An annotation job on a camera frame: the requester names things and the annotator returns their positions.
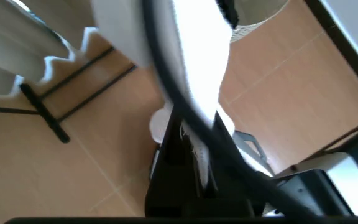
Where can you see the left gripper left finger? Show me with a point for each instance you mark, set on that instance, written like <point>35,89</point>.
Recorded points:
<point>169,174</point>

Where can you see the white printed T-shirt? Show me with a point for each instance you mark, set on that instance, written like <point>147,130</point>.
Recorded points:
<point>197,46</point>

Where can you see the black clothes rack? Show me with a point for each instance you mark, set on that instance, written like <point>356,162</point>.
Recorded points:
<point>47,116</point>

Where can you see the white laundry basket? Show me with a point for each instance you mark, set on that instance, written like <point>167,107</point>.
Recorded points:
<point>253,25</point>

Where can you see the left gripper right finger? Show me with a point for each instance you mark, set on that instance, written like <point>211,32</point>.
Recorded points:
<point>228,193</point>

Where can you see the beige curtain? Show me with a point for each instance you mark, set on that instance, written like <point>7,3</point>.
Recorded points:
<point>11,46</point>

